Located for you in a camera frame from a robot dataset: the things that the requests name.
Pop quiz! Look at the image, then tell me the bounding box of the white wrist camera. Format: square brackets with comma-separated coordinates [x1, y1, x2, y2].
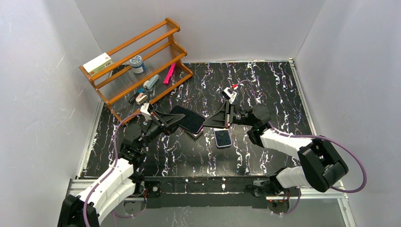
[222, 85, 237, 104]
[140, 103, 153, 120]

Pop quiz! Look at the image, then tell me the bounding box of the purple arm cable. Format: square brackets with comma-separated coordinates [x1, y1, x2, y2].
[83, 113, 143, 227]
[235, 79, 368, 215]

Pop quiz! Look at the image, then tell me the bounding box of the purple phone case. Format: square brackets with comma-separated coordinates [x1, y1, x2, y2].
[213, 128, 233, 149]

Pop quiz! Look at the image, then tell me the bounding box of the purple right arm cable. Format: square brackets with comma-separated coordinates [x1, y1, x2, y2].
[235, 79, 368, 215]

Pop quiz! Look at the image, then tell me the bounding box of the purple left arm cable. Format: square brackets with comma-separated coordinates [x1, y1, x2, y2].
[83, 113, 143, 227]

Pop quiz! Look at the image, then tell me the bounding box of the orange wooden shelf rack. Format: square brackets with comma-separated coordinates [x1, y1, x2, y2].
[80, 17, 193, 122]

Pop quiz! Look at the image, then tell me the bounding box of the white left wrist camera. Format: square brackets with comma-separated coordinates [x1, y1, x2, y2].
[140, 103, 153, 120]

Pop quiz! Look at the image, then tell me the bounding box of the blue white round jar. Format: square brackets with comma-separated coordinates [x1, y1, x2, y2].
[129, 55, 146, 74]

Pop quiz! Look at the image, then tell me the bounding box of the pink marker pen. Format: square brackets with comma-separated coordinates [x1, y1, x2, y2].
[163, 62, 176, 85]

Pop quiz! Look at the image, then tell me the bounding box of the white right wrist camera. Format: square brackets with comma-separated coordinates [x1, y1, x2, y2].
[222, 85, 237, 104]

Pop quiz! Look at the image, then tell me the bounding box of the white red small box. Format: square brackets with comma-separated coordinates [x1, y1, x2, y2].
[187, 130, 203, 140]

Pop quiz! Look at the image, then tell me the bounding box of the black phone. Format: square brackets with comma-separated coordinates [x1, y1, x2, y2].
[169, 105, 206, 134]

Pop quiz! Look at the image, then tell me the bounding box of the black front base bar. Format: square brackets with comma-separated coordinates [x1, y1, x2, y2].
[114, 176, 290, 210]

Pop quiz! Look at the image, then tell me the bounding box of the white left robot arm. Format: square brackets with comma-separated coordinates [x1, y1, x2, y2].
[57, 111, 185, 227]

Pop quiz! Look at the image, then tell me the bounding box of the white cardboard box on shelf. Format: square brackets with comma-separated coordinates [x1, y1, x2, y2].
[83, 53, 113, 76]

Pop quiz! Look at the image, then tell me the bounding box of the black smartphone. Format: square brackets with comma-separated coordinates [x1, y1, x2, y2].
[214, 128, 232, 148]

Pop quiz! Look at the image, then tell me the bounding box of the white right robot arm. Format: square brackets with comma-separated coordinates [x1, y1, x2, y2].
[203, 102, 349, 193]

